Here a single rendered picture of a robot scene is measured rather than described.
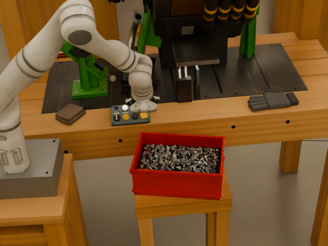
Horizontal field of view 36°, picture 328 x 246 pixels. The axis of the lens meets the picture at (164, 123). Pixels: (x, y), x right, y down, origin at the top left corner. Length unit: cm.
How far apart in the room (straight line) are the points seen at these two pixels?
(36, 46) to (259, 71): 116
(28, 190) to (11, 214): 10
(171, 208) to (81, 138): 47
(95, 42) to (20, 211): 69
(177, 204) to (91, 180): 138
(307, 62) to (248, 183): 92
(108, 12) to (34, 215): 105
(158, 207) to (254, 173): 139
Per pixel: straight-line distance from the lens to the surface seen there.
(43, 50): 145
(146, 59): 158
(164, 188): 179
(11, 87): 155
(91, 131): 199
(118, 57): 146
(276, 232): 280
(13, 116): 169
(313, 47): 257
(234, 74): 227
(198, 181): 175
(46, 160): 182
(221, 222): 190
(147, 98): 172
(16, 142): 172
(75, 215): 209
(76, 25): 132
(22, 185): 179
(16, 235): 187
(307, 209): 294
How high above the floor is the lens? 208
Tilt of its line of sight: 37 degrees down
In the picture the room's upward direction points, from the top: 3 degrees counter-clockwise
